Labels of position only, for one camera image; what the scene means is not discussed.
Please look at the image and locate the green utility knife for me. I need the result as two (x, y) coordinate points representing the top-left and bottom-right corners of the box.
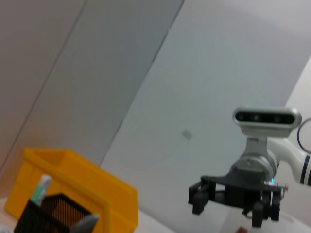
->
(30, 174), (53, 207)

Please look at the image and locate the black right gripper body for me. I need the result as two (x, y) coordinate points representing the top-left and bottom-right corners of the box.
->
(201, 169), (289, 209)

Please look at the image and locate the grey right gripper cable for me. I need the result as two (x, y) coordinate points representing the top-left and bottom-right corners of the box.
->
(296, 116), (311, 153)

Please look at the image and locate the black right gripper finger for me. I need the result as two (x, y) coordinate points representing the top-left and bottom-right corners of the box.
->
(188, 181), (216, 215)
(252, 191), (280, 228)

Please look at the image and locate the grey marker pen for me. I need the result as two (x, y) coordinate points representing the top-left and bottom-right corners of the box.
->
(70, 213), (100, 233)

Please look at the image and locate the yellow plastic bin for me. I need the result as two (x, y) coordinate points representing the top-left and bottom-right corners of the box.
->
(4, 148), (139, 233)

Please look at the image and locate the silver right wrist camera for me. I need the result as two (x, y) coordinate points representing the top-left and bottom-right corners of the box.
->
(232, 106), (302, 138)

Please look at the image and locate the black mesh pen holder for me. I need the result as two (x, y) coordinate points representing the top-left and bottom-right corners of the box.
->
(13, 193), (98, 233)

